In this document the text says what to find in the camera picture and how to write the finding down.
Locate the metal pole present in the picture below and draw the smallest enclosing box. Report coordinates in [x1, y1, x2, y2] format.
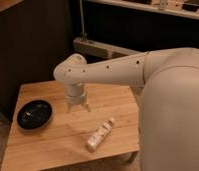
[79, 0, 87, 41]

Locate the wooden table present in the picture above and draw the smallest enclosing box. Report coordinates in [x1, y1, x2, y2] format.
[1, 81, 139, 171]

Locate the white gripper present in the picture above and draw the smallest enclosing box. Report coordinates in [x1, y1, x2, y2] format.
[66, 83, 91, 113]

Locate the white plastic bottle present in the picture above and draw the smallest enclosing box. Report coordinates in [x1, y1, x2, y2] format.
[86, 117, 115, 151]

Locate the black ceramic bowl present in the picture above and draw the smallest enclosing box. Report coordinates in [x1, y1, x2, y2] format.
[17, 100, 52, 130]

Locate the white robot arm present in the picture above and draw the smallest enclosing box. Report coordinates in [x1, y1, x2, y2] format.
[54, 48, 199, 171]

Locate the grey metal beam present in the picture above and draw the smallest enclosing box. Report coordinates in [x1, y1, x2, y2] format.
[73, 37, 137, 59]

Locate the wooden shelf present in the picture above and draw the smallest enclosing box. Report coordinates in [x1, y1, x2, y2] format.
[87, 0, 199, 20]

